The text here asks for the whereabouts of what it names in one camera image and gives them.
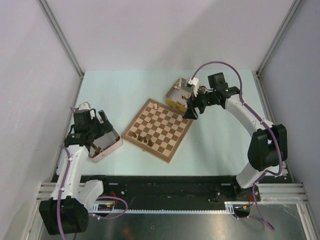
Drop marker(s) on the dark pawn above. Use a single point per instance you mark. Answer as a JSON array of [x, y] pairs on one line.
[[139, 137]]

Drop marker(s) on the aluminium corner post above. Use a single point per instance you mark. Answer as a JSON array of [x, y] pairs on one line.
[[280, 34], [48, 13]]

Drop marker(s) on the yellow metal tin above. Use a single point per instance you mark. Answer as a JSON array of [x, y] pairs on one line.
[[177, 99]]

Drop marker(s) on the left aluminium corner post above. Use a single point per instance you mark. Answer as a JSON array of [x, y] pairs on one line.
[[48, 13]]

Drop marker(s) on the wooden folding chess board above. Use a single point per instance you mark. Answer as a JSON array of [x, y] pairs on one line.
[[161, 126]]

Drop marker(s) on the aluminium front frame rail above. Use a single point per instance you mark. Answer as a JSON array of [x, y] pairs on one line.
[[266, 193]]

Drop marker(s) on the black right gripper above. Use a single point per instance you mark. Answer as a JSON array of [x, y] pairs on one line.
[[193, 102]]

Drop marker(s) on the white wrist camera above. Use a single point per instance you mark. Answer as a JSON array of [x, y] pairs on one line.
[[84, 106], [194, 84]]

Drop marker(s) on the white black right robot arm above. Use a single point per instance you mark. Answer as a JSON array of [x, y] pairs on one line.
[[268, 146]]

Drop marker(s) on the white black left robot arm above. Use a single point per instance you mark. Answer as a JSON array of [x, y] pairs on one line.
[[67, 209]]

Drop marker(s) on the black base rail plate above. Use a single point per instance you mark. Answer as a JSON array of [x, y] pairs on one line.
[[172, 193]]

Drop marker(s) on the right aluminium corner post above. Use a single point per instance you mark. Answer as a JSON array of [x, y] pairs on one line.
[[280, 34]]

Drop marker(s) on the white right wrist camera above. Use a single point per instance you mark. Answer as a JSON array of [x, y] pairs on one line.
[[194, 84]]

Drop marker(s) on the pink metal tin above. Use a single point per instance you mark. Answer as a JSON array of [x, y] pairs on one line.
[[109, 132]]

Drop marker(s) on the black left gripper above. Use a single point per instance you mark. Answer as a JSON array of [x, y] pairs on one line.
[[104, 126]]

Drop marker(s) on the dark chess pieces pile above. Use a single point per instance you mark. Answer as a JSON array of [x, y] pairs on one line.
[[103, 147]]

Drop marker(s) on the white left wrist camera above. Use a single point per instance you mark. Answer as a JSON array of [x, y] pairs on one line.
[[84, 106]]

